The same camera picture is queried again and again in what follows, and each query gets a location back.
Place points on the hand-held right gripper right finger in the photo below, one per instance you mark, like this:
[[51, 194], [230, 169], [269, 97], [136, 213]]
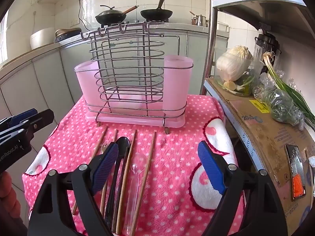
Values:
[[211, 168]]

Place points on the black wok with lid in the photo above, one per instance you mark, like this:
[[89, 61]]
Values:
[[109, 16]]

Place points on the black spoon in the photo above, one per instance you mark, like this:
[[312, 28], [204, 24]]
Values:
[[122, 146]]

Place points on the pink polka dot towel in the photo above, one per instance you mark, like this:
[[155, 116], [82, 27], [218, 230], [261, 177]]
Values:
[[172, 152]]

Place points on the white box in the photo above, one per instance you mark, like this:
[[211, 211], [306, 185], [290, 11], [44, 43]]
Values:
[[222, 27]]

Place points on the black frying pan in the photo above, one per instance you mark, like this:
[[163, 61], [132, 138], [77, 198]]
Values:
[[156, 13]]

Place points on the napa cabbage in container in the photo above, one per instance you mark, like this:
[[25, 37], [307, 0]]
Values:
[[256, 71]]

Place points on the black blender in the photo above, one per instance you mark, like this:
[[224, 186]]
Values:
[[265, 44]]

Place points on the ginger piece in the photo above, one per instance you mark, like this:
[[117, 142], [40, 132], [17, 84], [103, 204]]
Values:
[[230, 85]]

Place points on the metal storage shelf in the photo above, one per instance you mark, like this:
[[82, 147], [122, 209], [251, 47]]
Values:
[[212, 29]]

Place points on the black induction cooker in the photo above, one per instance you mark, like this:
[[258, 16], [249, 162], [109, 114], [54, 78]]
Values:
[[69, 34]]

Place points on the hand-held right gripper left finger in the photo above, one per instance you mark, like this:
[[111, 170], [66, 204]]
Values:
[[106, 164]]

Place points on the green onions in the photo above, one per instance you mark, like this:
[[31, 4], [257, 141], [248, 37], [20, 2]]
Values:
[[278, 78]]

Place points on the white rice cooker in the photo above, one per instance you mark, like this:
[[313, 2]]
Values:
[[43, 39]]

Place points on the clear plastic fork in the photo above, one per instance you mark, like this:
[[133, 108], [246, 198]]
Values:
[[104, 147]]

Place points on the grey kitchen cabinet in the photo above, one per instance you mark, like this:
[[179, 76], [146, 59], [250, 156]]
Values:
[[49, 73]]

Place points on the gas stove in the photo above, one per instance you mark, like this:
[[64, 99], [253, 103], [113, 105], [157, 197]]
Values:
[[137, 21]]

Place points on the steel kettle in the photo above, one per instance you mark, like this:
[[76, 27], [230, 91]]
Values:
[[200, 19]]

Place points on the cardboard sheet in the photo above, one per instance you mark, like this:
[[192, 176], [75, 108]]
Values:
[[260, 147]]

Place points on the person's left hand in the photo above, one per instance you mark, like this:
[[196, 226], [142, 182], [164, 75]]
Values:
[[6, 189]]

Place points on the clear plastic spoon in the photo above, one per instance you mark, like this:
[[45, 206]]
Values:
[[138, 161]]

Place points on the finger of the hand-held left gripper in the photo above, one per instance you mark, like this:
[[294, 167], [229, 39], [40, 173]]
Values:
[[40, 120], [23, 115]]

